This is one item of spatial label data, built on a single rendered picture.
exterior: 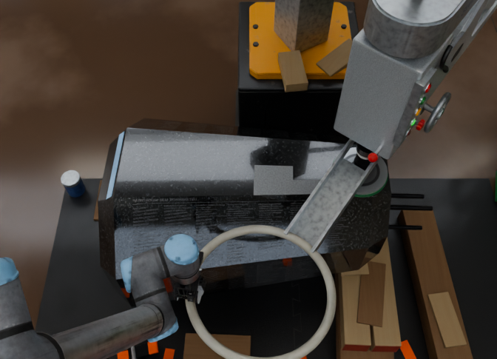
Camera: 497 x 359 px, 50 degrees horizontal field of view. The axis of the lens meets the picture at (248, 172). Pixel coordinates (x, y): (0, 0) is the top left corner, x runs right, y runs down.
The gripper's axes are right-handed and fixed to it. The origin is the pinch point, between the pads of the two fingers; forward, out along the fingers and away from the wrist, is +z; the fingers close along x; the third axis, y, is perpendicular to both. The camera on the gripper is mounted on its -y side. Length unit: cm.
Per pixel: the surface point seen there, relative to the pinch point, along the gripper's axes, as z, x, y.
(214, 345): -8.7, 11.3, 19.2
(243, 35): 8, -3, -136
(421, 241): 70, 99, -71
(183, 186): 3.4, -12.2, -42.7
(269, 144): 2, 18, -67
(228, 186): 3.1, 4.8, -44.8
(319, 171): 2, 39, -57
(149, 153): 3, -29, -56
